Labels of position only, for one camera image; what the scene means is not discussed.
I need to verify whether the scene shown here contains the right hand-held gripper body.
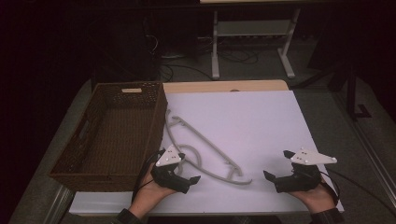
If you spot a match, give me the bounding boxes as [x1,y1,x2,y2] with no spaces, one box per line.
[274,147,338,194]

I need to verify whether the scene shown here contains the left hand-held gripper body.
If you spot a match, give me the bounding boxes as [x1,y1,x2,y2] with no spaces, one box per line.
[150,144,191,194]

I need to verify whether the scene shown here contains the grey clothes hanger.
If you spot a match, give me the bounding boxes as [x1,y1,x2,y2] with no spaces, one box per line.
[164,109,253,187]

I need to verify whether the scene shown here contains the brown woven basket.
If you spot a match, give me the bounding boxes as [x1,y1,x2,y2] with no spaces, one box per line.
[48,81,169,193]

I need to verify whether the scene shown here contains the person's left hand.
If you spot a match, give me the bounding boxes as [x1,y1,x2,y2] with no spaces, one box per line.
[128,162,178,217]

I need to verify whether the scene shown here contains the person's right hand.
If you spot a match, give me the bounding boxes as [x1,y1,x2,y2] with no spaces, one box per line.
[287,182,338,215]

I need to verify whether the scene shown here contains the white board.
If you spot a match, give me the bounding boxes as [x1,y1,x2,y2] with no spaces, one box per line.
[68,90,346,217]

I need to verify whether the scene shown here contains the dark metal stand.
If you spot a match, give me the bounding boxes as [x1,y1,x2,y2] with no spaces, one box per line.
[326,62,374,123]

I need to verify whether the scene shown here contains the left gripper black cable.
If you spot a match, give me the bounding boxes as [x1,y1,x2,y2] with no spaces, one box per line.
[131,148,166,203]

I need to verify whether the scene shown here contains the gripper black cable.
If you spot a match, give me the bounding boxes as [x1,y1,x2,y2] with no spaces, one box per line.
[319,167,396,217]
[131,148,166,203]

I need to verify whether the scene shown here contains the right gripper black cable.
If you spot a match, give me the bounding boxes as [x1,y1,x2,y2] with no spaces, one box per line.
[319,167,396,217]

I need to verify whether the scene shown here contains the aluminium floor rail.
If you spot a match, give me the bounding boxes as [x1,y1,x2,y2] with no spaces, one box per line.
[349,119,396,202]
[42,185,75,224]

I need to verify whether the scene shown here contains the black floor cable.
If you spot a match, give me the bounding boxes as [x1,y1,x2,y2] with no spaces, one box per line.
[158,63,214,83]

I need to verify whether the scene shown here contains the tangled black floor cables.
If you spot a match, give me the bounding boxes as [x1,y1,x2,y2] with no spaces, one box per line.
[218,48,260,65]

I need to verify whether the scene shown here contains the white metal desk frame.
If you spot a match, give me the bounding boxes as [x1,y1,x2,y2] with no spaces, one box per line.
[199,0,302,81]

